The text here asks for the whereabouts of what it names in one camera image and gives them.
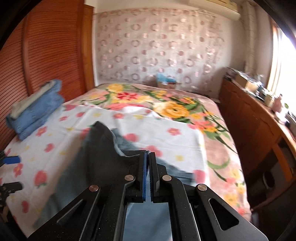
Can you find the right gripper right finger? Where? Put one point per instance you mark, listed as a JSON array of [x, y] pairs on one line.
[[157, 184]]

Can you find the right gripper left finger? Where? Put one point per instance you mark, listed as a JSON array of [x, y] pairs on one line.
[[135, 190]]

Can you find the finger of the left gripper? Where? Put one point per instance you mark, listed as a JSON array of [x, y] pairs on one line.
[[10, 160], [11, 187]]

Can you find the dark teal pants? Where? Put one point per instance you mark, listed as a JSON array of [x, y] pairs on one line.
[[99, 161]]

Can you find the white floral bed sheet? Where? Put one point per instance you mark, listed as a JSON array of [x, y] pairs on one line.
[[64, 156]]

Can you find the folded blue jeans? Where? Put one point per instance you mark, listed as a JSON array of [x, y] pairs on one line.
[[37, 113]]

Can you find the folded grey-beige garment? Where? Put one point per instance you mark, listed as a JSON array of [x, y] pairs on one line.
[[18, 107]]

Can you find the cardboard box with blue bag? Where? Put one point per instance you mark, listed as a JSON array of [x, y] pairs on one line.
[[167, 82]]

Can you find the wooden side cabinet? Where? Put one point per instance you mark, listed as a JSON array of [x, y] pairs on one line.
[[265, 147]]

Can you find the wooden slatted headboard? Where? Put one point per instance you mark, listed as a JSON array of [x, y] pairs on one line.
[[53, 41]]

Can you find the cardboard box on cabinet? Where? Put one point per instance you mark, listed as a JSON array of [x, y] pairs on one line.
[[246, 83]]

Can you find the sheer circle-pattern curtain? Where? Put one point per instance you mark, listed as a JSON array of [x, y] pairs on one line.
[[141, 45]]

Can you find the pink bottle on cabinet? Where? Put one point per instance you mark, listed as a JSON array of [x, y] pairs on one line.
[[277, 105]]

